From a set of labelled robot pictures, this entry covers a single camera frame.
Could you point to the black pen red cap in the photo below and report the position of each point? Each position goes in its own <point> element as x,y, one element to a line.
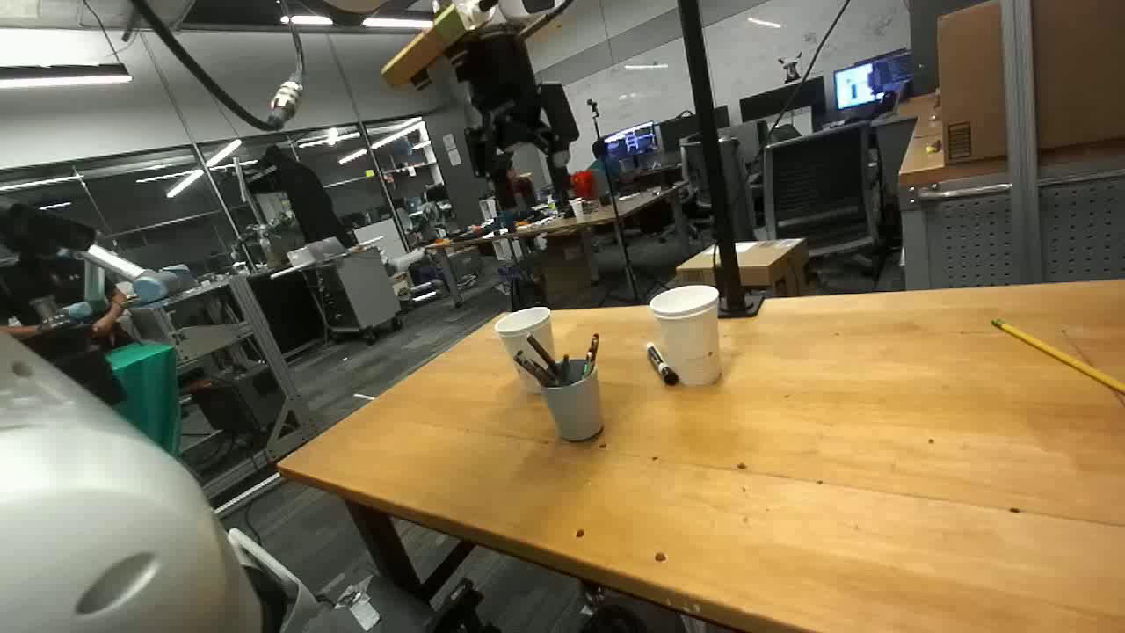
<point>591,350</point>

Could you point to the white foam cup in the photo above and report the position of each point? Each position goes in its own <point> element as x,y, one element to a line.
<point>690,336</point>
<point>522,327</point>

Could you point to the yellow pencil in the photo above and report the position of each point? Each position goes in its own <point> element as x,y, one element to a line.
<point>1055,354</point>

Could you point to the small distant monitor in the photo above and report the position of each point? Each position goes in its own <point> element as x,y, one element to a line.
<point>635,143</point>

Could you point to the grey boxy machine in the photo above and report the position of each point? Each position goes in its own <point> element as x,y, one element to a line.
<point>355,293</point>

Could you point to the lit computer monitor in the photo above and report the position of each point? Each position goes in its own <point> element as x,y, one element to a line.
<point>874,83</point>

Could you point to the small white pen holder cup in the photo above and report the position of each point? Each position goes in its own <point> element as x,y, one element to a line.
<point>573,409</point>

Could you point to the green cloth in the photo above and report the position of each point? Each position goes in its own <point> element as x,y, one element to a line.
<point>144,392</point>

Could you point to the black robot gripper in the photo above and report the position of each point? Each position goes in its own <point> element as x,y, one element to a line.
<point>511,108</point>

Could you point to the seated person dark clothes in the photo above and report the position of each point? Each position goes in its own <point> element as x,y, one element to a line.
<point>48,275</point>

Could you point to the grey perforated metal cabinet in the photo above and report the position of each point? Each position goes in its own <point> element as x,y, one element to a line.
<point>973,229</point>

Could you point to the grey metal shelf cart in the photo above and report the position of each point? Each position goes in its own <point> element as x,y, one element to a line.
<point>232,354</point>

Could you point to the ceiling strip light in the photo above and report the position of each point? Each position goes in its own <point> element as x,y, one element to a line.
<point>352,21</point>

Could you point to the yellow wrist camera mount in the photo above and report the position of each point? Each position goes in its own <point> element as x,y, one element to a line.
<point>424,48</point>

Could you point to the black pole with base plate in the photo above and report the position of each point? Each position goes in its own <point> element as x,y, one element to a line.
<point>709,151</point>

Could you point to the grey metal post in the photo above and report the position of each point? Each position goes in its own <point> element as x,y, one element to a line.
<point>1021,143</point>

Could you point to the large cardboard shipping box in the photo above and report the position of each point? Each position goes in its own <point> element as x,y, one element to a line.
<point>1078,71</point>

